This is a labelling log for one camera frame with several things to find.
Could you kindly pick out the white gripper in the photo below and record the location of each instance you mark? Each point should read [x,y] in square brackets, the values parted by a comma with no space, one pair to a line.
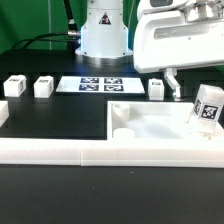
[165,41]

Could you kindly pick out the white square table top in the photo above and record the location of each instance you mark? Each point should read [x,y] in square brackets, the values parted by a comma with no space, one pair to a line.
[129,120]

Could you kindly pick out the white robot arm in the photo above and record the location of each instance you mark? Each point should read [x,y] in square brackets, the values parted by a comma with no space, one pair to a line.
[104,37]

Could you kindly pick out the white U-shaped obstacle fence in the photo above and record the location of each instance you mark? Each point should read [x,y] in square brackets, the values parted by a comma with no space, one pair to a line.
[144,152]

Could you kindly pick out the white marker tag plate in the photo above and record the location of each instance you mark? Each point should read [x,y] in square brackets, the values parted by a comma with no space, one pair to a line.
[78,84]

